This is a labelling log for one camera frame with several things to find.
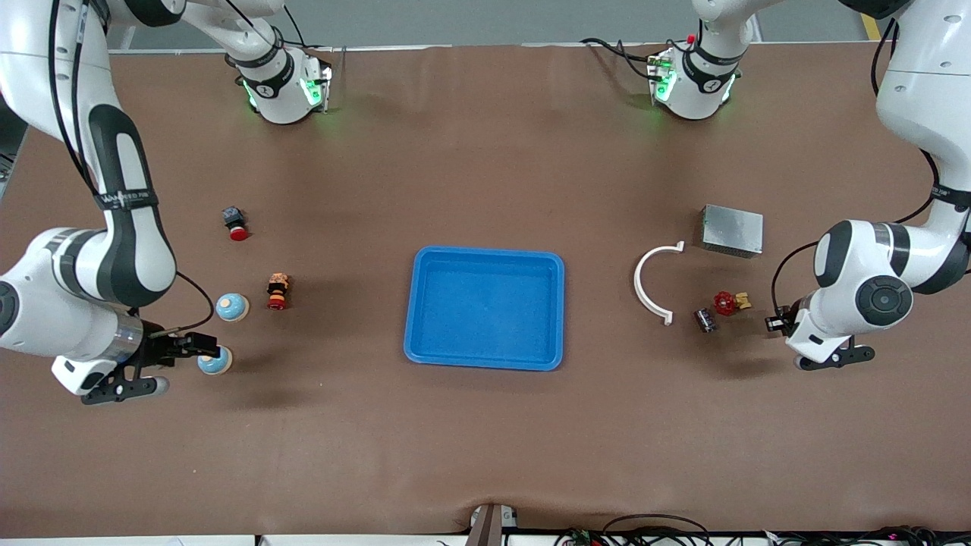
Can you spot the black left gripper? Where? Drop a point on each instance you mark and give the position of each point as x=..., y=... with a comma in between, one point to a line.
x=791, y=316

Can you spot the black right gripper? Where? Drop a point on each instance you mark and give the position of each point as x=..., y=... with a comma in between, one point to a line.
x=159, y=348

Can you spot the light blue desk bell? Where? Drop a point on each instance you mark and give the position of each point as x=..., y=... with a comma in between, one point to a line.
x=232, y=307
x=216, y=365

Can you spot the dark printed cylindrical capacitor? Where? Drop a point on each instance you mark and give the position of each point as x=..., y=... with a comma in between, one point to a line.
x=705, y=319

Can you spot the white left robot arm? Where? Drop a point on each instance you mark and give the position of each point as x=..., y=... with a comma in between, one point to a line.
x=925, y=98

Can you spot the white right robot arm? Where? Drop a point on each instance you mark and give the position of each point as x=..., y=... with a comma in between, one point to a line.
x=61, y=318

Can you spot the red button with orange base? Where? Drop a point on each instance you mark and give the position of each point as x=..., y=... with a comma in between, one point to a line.
x=278, y=292

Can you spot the grey metal box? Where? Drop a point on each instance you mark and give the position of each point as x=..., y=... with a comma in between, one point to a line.
x=732, y=230

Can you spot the red button with black base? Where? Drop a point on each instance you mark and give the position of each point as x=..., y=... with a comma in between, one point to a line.
x=234, y=222

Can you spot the blue plastic tray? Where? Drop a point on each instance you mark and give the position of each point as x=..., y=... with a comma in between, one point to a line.
x=485, y=326

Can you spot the white curved plastic bracket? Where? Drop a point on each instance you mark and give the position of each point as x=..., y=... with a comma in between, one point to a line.
x=638, y=282

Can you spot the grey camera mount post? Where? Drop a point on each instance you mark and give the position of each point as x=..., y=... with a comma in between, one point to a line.
x=485, y=527

